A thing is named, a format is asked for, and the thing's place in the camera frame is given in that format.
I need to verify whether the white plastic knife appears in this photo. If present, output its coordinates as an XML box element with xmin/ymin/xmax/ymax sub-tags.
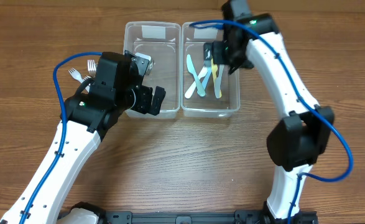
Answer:
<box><xmin>184</xmin><ymin>67</ymin><xmax>208</xmax><ymax>99</ymax></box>

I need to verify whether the white plastic fork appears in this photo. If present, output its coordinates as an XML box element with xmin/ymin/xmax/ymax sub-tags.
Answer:
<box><xmin>68</xmin><ymin>68</ymin><xmax>91</xmax><ymax>83</ymax></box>

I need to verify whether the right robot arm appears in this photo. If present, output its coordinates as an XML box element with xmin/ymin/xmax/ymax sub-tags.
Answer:
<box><xmin>211</xmin><ymin>0</ymin><xmax>335</xmax><ymax>223</ymax></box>

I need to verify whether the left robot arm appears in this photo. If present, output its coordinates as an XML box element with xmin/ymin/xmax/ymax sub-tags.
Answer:
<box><xmin>0</xmin><ymin>50</ymin><xmax>166</xmax><ymax>223</ymax></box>

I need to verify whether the teal plastic knife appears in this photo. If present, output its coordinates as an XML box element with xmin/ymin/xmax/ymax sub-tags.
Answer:
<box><xmin>186</xmin><ymin>54</ymin><xmax>205</xmax><ymax>96</ymax></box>

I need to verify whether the left blue cable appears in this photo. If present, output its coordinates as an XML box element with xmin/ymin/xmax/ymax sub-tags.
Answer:
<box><xmin>17</xmin><ymin>51</ymin><xmax>104</xmax><ymax>224</ymax></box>

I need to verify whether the left clear plastic container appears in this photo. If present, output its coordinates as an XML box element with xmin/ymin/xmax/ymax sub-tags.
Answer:
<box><xmin>124</xmin><ymin>21</ymin><xmax>181</xmax><ymax>119</ymax></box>

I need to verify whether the clear plastic container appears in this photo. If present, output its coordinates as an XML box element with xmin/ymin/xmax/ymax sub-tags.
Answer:
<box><xmin>124</xmin><ymin>21</ymin><xmax>181</xmax><ymax>119</ymax></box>
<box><xmin>180</xmin><ymin>22</ymin><xmax>241</xmax><ymax>118</ymax></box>

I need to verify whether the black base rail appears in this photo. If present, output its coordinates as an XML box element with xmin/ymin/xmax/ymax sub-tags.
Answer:
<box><xmin>106</xmin><ymin>210</ymin><xmax>261</xmax><ymax>224</ymax></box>

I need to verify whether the right clear plastic container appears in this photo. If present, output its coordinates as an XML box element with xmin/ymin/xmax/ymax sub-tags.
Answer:
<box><xmin>180</xmin><ymin>22</ymin><xmax>241</xmax><ymax>118</ymax></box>

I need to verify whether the metal fork tall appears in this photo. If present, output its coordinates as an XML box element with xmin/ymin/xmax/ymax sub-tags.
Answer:
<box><xmin>87</xmin><ymin>59</ymin><xmax>96</xmax><ymax>77</ymax></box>

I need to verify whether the yellow plastic knife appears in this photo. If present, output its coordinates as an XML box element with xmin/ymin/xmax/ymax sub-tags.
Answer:
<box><xmin>211</xmin><ymin>59</ymin><xmax>218</xmax><ymax>90</ymax></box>

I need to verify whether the pale blue plastic knife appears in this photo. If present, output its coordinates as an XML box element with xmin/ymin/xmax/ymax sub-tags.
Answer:
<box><xmin>198</xmin><ymin>65</ymin><xmax>212</xmax><ymax>89</ymax></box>

